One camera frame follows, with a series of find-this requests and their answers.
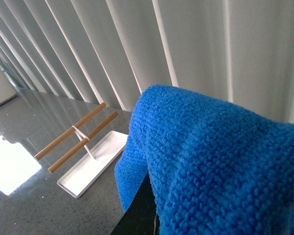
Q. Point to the lower wooden rack rod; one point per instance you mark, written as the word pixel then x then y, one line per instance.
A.
pixel 81 144

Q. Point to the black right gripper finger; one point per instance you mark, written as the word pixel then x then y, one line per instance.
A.
pixel 141 218

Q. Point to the upper wooden rack rod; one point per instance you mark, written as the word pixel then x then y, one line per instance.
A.
pixel 68 132

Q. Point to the white towel rack tray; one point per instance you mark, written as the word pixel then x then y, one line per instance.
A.
pixel 80 177

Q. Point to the white pleated curtain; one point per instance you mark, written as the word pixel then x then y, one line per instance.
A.
pixel 111 51

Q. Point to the blue microfiber cloth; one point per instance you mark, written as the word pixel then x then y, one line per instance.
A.
pixel 215 168

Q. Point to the wooden rack rod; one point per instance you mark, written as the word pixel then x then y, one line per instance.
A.
pixel 81 144
pixel 68 132

